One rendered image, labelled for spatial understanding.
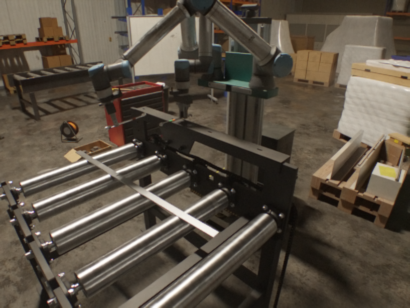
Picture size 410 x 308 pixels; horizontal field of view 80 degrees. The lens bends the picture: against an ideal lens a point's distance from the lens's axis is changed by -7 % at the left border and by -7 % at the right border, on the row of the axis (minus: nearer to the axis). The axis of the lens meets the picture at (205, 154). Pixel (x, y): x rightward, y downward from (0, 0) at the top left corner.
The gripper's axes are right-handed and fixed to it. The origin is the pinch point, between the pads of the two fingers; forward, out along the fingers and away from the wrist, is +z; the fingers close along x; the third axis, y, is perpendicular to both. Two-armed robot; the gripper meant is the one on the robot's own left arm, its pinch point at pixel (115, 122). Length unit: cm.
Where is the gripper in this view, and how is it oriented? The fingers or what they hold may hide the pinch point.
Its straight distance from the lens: 162.6
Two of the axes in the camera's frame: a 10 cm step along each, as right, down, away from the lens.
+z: 1.5, 8.2, 5.5
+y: -8.8, 3.7, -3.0
